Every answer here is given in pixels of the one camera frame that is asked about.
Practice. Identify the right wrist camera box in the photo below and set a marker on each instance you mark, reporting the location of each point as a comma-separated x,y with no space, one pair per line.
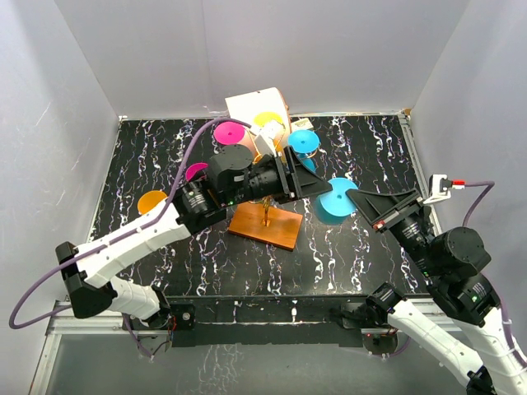
440,186

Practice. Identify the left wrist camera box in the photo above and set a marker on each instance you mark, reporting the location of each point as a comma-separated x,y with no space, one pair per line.
264,137

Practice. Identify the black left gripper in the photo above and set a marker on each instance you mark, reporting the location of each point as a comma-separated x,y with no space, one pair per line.
295,180

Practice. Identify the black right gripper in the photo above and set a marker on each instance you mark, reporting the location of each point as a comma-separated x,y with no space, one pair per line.
383,210

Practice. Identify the gold wire wine glass rack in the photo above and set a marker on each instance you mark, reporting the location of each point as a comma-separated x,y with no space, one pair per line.
261,222

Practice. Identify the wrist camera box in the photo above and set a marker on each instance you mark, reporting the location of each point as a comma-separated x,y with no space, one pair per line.
264,137
440,186

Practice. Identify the pink wine glass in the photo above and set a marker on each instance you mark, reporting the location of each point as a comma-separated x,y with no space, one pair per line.
229,133
196,171

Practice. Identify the orange wine glass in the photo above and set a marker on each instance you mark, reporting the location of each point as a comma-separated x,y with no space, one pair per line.
263,118
150,200

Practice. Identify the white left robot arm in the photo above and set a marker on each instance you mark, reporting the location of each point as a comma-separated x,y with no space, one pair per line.
230,178

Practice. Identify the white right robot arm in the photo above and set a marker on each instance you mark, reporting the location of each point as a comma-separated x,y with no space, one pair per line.
452,262

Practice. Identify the small white tag box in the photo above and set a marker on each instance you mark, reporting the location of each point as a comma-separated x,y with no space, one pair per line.
301,124

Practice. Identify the blue wine glass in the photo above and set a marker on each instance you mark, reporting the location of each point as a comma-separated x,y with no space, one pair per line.
305,143
334,207

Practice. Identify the white cylindrical container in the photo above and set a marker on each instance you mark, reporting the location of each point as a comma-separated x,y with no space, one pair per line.
246,106

